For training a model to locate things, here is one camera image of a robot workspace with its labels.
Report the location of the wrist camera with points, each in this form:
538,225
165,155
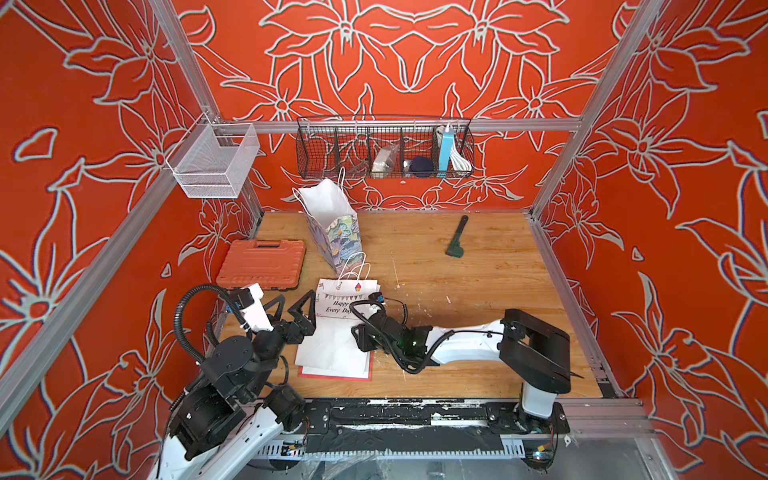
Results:
250,308
375,304

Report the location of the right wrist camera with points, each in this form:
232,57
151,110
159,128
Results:
375,304

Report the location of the dark green wrench tool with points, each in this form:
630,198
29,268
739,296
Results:
454,248

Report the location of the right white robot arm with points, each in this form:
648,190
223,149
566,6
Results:
538,352

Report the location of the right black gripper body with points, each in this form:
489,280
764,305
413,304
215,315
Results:
367,343

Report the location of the colourful patterned paper bag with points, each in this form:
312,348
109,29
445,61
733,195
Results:
333,223

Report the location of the white happy day paper bag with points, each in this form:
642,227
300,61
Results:
332,345

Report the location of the black wire wall basket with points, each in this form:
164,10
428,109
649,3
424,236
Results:
325,144

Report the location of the silver packet in basket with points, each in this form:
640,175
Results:
384,162

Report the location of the dark blue round object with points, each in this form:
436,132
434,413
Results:
421,167

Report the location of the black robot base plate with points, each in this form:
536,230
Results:
338,424

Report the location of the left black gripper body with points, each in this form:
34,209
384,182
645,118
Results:
293,335

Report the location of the light blue box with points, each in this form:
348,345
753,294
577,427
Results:
446,147

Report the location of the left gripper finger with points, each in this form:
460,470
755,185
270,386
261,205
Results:
303,310
274,310

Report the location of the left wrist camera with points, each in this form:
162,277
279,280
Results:
250,308

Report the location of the white wire mesh basket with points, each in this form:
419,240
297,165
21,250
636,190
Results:
215,160

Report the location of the orange plastic tool case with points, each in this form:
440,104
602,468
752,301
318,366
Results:
273,264

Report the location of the red RICH paper bag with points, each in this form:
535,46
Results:
363,375

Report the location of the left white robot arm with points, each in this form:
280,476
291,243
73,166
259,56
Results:
232,409

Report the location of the white slotted cable duct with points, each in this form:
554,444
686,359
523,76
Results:
285,450

